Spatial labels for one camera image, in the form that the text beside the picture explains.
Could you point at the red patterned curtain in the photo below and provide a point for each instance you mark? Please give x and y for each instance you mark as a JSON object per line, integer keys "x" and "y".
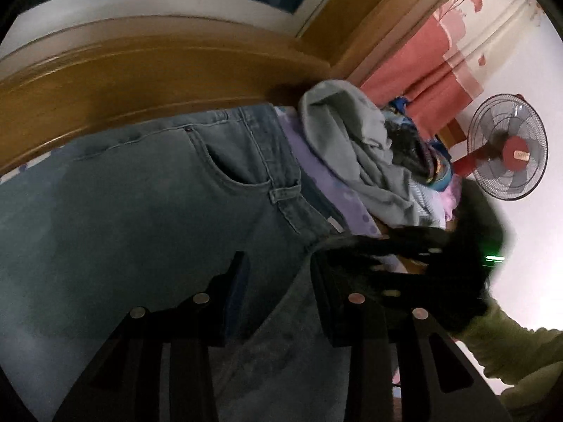
{"x": 418, "y": 74}

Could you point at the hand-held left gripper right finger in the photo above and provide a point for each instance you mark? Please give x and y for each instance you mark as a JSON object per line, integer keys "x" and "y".
{"x": 319, "y": 292}

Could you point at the person's right forearm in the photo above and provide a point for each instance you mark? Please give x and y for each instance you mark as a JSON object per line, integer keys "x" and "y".
{"x": 514, "y": 351}

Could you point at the polka dot lilac bedsheet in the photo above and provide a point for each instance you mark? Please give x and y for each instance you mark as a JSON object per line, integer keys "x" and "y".
{"x": 321, "y": 180}

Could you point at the white framed window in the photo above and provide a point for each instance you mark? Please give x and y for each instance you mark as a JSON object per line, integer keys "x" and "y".
{"x": 176, "y": 4}

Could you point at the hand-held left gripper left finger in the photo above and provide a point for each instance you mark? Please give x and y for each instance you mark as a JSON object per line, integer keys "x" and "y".
{"x": 240, "y": 288}

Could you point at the wooden headboard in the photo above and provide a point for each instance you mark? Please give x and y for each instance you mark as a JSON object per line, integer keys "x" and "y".
{"x": 154, "y": 74}

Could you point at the pile of mixed clothes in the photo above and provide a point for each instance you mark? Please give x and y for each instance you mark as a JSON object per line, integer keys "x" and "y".
{"x": 352, "y": 140}

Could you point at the blue denim jeans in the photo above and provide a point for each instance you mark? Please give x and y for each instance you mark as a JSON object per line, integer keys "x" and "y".
{"x": 154, "y": 206}

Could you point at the standing electric fan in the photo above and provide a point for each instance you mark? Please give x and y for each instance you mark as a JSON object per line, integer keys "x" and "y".
{"x": 519, "y": 154}

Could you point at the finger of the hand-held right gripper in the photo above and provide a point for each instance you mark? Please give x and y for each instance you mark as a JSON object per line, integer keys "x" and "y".
{"x": 387, "y": 244}
{"x": 404, "y": 288}

